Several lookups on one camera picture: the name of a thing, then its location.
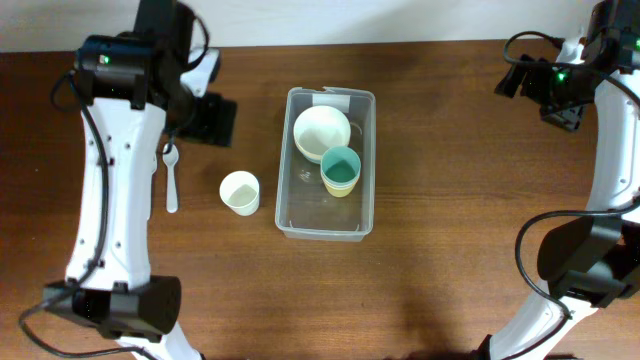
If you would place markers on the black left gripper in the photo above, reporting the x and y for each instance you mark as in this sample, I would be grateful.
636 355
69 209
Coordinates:
219 124

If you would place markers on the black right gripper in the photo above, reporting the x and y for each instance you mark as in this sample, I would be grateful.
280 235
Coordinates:
566 119

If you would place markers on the white plastic spoon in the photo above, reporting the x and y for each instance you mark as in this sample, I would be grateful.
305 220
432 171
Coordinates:
170 158

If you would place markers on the cream plastic cup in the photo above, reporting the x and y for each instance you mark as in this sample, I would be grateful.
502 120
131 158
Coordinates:
240 191

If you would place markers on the yellow plastic bowl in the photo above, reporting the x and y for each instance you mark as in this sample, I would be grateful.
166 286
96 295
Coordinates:
299 147

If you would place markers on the white plastic bowl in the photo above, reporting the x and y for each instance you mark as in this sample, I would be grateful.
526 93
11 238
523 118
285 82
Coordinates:
319 128

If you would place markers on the green plastic bowl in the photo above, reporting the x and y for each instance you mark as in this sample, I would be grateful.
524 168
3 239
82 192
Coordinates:
314 158

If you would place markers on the green plastic cup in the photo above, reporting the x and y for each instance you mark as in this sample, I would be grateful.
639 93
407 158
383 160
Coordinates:
340 159

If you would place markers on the yellow plastic cup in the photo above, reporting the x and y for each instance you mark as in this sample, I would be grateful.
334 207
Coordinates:
339 190

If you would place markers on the pink plastic cup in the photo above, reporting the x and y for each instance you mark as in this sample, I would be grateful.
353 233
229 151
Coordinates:
340 180

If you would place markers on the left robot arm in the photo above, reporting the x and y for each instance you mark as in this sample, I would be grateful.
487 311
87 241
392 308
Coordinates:
133 88

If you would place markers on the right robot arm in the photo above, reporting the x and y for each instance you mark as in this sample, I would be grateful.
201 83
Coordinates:
587 263

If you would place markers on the clear plastic container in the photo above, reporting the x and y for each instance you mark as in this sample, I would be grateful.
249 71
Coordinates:
304 207

